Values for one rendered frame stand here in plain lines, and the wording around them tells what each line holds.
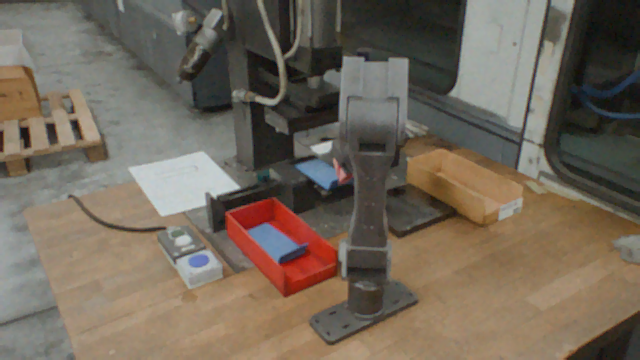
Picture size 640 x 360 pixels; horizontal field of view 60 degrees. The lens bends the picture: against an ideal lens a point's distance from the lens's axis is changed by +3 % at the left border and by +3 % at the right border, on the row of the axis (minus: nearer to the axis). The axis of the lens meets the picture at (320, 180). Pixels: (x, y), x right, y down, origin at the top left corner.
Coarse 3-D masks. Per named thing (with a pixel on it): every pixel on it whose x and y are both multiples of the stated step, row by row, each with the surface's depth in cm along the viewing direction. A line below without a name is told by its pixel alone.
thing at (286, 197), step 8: (272, 176) 129; (280, 184) 126; (304, 184) 123; (280, 192) 127; (288, 192) 124; (296, 192) 123; (304, 192) 124; (312, 192) 126; (336, 192) 132; (344, 192) 131; (352, 192) 133; (280, 200) 128; (288, 200) 125; (296, 200) 124; (304, 200) 125; (312, 200) 127; (288, 208) 126; (296, 208) 125; (304, 208) 126; (312, 208) 128
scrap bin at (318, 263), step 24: (240, 216) 117; (264, 216) 121; (288, 216) 116; (240, 240) 112; (312, 240) 110; (264, 264) 104; (288, 264) 108; (312, 264) 108; (336, 264) 104; (288, 288) 99
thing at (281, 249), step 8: (264, 224) 120; (248, 232) 117; (256, 232) 118; (264, 232) 117; (272, 232) 117; (256, 240) 115; (272, 240) 115; (280, 240) 115; (288, 240) 115; (264, 248) 112; (272, 248) 112; (280, 248) 112; (288, 248) 112; (296, 248) 108; (304, 248) 110; (272, 256) 110; (280, 256) 106; (288, 256) 108; (296, 256) 110
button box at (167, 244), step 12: (96, 216) 124; (120, 228) 120; (132, 228) 119; (144, 228) 119; (156, 228) 119; (168, 228) 116; (180, 228) 115; (168, 240) 111; (192, 240) 111; (168, 252) 109; (180, 252) 108; (192, 252) 108
